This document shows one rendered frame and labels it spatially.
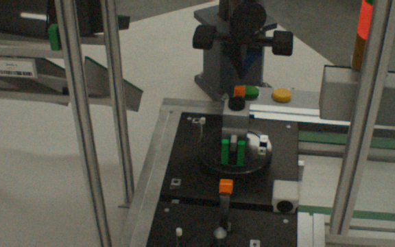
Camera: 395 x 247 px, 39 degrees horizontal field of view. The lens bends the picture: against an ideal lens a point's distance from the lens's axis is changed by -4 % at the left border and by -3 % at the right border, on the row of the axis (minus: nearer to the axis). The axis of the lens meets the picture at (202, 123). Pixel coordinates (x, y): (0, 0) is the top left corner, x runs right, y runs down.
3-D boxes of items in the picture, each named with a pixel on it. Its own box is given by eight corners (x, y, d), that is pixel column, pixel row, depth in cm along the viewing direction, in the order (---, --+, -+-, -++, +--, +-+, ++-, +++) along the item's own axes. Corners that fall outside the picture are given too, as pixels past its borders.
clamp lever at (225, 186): (217, 221, 90) (220, 178, 88) (230, 223, 90) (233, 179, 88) (214, 232, 87) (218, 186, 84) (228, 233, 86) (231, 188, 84)
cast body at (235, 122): (225, 121, 106) (225, 90, 102) (248, 123, 105) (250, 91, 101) (220, 150, 99) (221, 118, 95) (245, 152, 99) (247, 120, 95)
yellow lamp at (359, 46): (350, 54, 80) (355, 24, 77) (384, 57, 79) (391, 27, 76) (352, 73, 76) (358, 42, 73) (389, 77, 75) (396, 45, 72)
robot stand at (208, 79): (241, 65, 152) (243, -2, 139) (273, 92, 142) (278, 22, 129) (193, 80, 146) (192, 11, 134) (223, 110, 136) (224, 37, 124)
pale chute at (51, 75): (81, 101, 117) (86, 80, 118) (138, 112, 114) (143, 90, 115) (10, 71, 90) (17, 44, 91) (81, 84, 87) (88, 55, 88)
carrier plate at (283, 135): (181, 119, 118) (181, 111, 117) (297, 129, 116) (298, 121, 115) (159, 202, 100) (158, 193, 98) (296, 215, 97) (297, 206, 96)
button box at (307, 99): (234, 106, 131) (234, 83, 127) (326, 113, 128) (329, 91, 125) (231, 125, 125) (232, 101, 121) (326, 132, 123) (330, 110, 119)
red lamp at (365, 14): (355, 23, 77) (360, -9, 74) (391, 27, 76) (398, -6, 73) (358, 41, 73) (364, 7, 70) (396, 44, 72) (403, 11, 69)
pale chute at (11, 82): (15, 95, 119) (20, 75, 119) (68, 106, 116) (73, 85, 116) (-70, 65, 92) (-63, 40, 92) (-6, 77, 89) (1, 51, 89)
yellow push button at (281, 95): (272, 94, 125) (273, 86, 124) (291, 95, 125) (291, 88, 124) (271, 104, 122) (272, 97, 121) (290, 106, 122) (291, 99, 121)
